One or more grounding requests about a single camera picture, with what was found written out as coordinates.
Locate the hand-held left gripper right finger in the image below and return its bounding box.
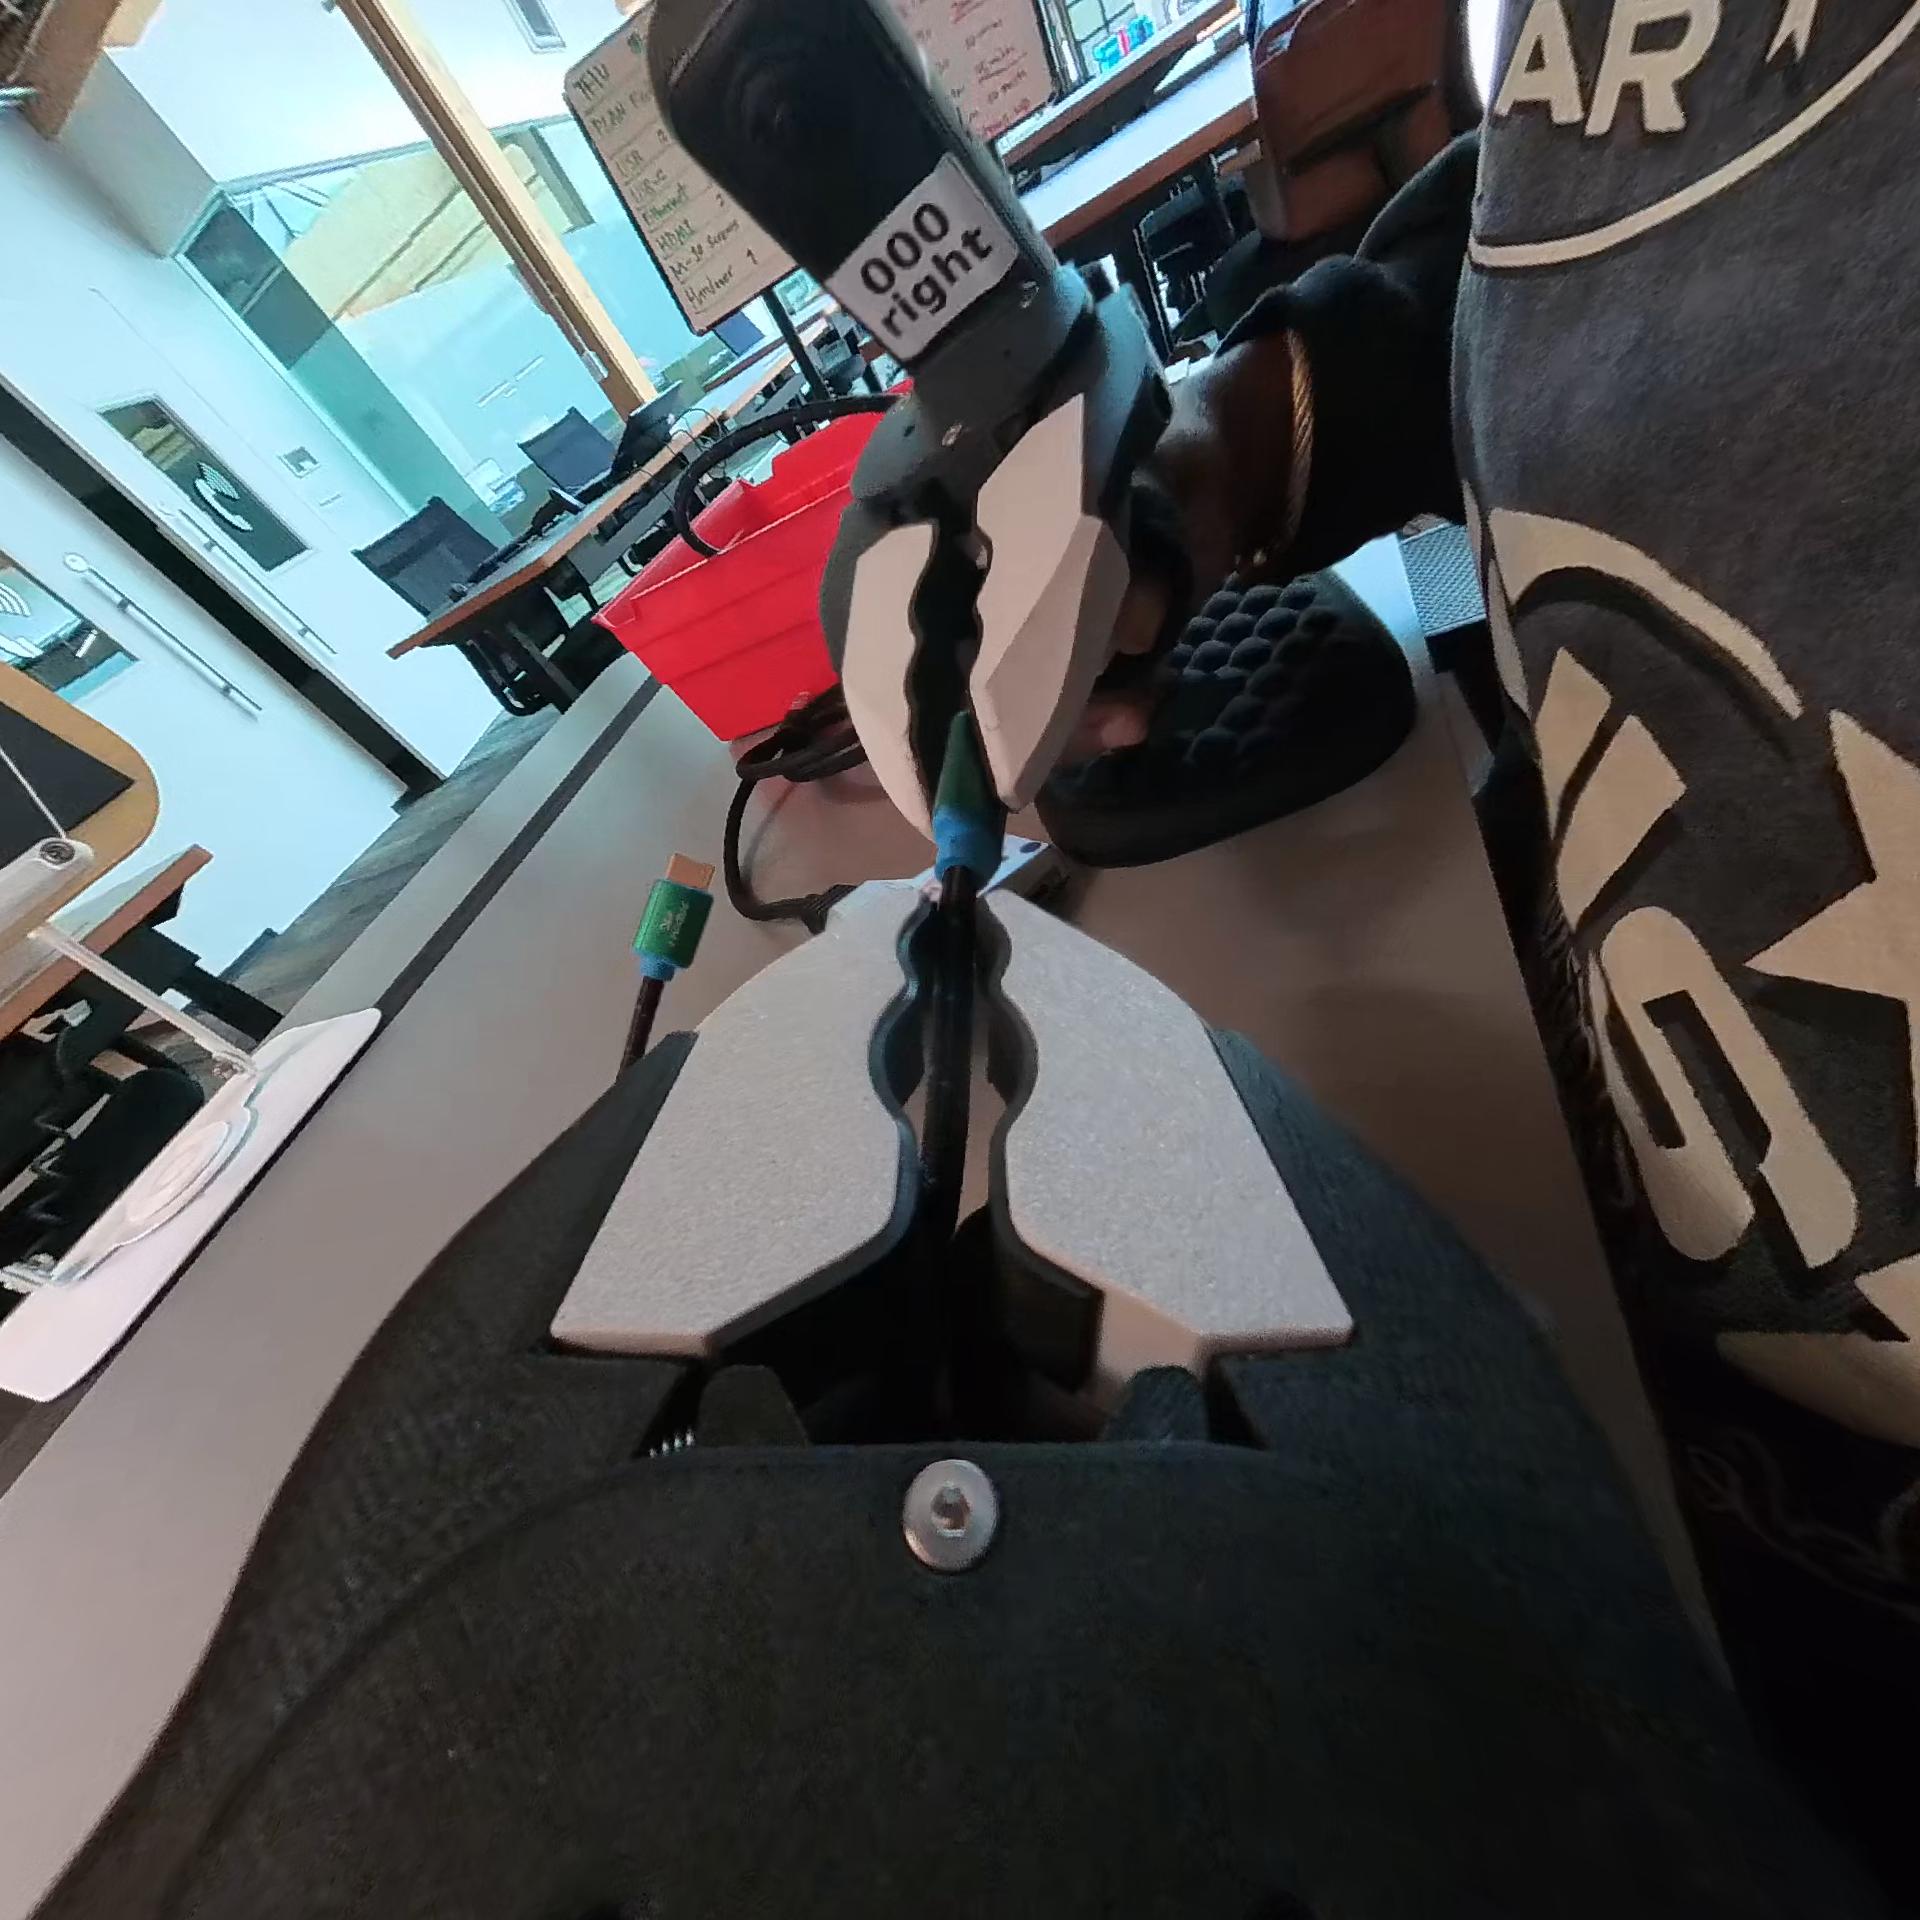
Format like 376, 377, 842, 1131
954, 888, 1358, 1404

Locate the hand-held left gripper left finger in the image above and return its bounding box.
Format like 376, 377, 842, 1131
549, 882, 962, 1364

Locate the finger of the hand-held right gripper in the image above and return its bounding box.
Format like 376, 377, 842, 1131
961, 394, 1139, 812
833, 516, 977, 845

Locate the black cable with green plugs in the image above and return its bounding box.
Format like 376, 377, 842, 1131
618, 704, 1003, 1443

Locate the person's right forearm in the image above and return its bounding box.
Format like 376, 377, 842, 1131
1208, 132, 1489, 579

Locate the person's right hand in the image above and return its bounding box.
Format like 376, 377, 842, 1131
1068, 322, 1321, 757

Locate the red plastic bin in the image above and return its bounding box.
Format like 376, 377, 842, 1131
593, 405, 905, 746

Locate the whiteboard with handwriting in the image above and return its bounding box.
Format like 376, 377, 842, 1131
562, 28, 800, 339
897, 0, 1052, 144

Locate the black honeycomb pad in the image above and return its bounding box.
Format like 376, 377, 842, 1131
1036, 570, 1420, 874

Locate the wooden office desk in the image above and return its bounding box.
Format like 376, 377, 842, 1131
386, 337, 904, 664
996, 0, 1261, 250

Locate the black office chair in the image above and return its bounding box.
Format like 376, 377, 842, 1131
353, 496, 506, 620
516, 405, 619, 500

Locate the grey mesh panel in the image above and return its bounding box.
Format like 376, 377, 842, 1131
1398, 527, 1491, 676

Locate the brown leather chair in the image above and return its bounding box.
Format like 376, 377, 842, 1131
1245, 0, 1489, 242

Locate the person's grey printed shirt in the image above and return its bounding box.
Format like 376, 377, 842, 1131
1452, 0, 1920, 1920

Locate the wood-framed dark monitor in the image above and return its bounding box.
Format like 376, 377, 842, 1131
0, 661, 162, 963

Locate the black braided cable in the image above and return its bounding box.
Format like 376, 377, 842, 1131
724, 698, 904, 924

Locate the black cable in bin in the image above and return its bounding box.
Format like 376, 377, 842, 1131
673, 394, 904, 565

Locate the white stand with base plate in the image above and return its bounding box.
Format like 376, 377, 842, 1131
0, 832, 384, 1404

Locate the metal door handle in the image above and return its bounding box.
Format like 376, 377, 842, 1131
60, 551, 265, 714

